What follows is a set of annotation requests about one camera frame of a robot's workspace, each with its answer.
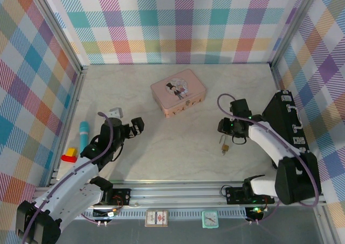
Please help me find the red yellow toy block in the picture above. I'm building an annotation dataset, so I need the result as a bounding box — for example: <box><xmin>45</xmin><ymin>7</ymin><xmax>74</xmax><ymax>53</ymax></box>
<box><xmin>61</xmin><ymin>148</ymin><xmax>79</xmax><ymax>164</ymax></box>

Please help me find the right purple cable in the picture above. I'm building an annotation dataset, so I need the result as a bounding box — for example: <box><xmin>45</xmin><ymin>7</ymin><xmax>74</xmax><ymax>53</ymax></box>
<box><xmin>217</xmin><ymin>93</ymin><xmax>321</xmax><ymax>225</ymax></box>

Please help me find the black connector board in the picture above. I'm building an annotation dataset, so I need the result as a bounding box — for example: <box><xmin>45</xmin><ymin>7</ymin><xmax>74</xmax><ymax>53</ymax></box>
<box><xmin>246</xmin><ymin>206</ymin><xmax>265</xmax><ymax>219</ymax></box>
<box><xmin>93</xmin><ymin>208</ymin><xmax>120</xmax><ymax>218</ymax></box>

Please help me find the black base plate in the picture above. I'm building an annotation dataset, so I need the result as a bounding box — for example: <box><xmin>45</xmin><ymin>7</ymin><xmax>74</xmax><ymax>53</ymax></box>
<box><xmin>225</xmin><ymin>186</ymin><xmax>275</xmax><ymax>205</ymax></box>
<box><xmin>101</xmin><ymin>189</ymin><xmax>132</xmax><ymax>207</ymax></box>

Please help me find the aluminium frame rail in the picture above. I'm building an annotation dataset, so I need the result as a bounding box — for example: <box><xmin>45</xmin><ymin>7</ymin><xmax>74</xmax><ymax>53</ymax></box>
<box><xmin>30</xmin><ymin>179</ymin><xmax>327</xmax><ymax>210</ymax></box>

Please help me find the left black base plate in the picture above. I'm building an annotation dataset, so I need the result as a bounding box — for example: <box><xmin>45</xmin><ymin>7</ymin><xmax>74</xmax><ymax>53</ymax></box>
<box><xmin>101</xmin><ymin>189</ymin><xmax>132</xmax><ymax>207</ymax></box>

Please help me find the purple cable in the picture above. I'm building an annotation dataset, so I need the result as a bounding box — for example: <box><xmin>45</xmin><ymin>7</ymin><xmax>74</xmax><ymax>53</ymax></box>
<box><xmin>217</xmin><ymin>93</ymin><xmax>321</xmax><ymax>225</ymax></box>
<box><xmin>21</xmin><ymin>111</ymin><xmax>113</xmax><ymax>244</ymax></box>

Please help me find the small teal clock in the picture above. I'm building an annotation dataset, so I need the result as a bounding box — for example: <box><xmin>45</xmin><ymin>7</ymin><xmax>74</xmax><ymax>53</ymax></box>
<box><xmin>201</xmin><ymin>211</ymin><xmax>218</xmax><ymax>228</ymax></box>

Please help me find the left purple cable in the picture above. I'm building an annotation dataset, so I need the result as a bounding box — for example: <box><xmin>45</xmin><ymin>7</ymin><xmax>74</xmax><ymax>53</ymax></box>
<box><xmin>21</xmin><ymin>111</ymin><xmax>113</xmax><ymax>244</ymax></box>

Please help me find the right black connector board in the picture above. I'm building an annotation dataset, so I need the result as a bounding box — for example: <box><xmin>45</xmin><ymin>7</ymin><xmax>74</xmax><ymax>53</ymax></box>
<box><xmin>246</xmin><ymin>206</ymin><xmax>265</xmax><ymax>219</ymax></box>

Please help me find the teal cylinder tube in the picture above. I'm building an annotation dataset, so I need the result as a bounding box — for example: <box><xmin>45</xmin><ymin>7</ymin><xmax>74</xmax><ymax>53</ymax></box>
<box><xmin>79</xmin><ymin>121</ymin><xmax>90</xmax><ymax>154</ymax></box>

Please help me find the perforated metal cable strip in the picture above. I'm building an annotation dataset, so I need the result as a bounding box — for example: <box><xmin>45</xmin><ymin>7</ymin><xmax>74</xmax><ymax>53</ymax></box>
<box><xmin>75</xmin><ymin>210</ymin><xmax>249</xmax><ymax>219</ymax></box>

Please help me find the pink tin box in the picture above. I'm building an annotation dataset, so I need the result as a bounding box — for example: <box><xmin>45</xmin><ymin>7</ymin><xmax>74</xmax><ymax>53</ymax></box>
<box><xmin>150</xmin><ymin>68</ymin><xmax>208</xmax><ymax>119</ymax></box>

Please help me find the aluminium frame post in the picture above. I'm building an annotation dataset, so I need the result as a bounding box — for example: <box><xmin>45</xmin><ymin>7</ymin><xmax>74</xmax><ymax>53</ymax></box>
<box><xmin>270</xmin><ymin>0</ymin><xmax>323</xmax><ymax>68</ymax></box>
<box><xmin>33</xmin><ymin>0</ymin><xmax>88</xmax><ymax>72</ymax></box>

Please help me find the black hard case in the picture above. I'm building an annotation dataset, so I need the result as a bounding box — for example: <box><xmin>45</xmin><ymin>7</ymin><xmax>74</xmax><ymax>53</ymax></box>
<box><xmin>261</xmin><ymin>90</ymin><xmax>311</xmax><ymax>155</ymax></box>

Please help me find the right aluminium frame post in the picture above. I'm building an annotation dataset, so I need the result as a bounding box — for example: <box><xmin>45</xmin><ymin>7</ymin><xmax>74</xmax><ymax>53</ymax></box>
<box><xmin>270</xmin><ymin>0</ymin><xmax>323</xmax><ymax>68</ymax></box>

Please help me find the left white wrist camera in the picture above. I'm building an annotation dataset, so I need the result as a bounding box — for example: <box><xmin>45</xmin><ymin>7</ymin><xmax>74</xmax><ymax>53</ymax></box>
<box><xmin>108</xmin><ymin>107</ymin><xmax>123</xmax><ymax>119</ymax></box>

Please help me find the small brass padlock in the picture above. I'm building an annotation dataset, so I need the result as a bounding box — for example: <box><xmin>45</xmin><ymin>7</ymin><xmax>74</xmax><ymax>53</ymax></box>
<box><xmin>220</xmin><ymin>135</ymin><xmax>230</xmax><ymax>152</ymax></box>

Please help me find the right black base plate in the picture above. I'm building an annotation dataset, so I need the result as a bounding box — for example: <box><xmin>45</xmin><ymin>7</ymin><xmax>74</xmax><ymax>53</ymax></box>
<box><xmin>225</xmin><ymin>186</ymin><xmax>275</xmax><ymax>205</ymax></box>

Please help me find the left black connector board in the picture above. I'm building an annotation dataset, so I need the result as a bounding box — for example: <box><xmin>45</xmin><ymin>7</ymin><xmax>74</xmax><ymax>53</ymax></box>
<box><xmin>93</xmin><ymin>208</ymin><xmax>120</xmax><ymax>218</ymax></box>

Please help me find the left aluminium frame post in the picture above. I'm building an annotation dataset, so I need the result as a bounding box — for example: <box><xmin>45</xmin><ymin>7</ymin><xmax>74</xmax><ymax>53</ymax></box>
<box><xmin>33</xmin><ymin>0</ymin><xmax>88</xmax><ymax>72</ymax></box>

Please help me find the playing card box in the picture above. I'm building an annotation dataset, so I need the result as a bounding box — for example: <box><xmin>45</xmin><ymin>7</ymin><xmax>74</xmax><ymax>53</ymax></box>
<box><xmin>144</xmin><ymin>210</ymin><xmax>168</xmax><ymax>227</ymax></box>

